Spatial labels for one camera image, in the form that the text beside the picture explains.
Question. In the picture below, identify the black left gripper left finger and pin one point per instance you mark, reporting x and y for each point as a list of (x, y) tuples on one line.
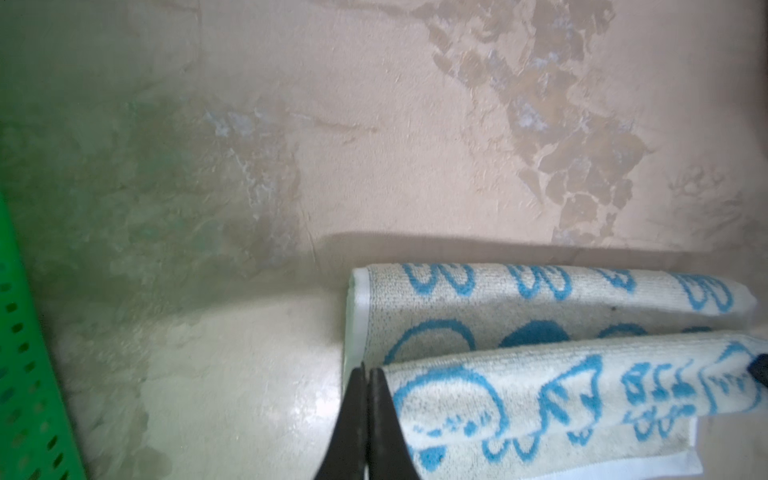
[(345, 458)]

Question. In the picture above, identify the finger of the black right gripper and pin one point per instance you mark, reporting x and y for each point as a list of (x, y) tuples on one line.
[(758, 369)]

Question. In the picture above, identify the green plastic laundry basket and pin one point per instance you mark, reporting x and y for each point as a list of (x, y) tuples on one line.
[(37, 440)]

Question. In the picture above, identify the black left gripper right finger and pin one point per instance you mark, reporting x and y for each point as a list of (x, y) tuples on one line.
[(388, 457)]

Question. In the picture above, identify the blue patterned towel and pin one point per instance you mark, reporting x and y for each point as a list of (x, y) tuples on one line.
[(504, 371)]

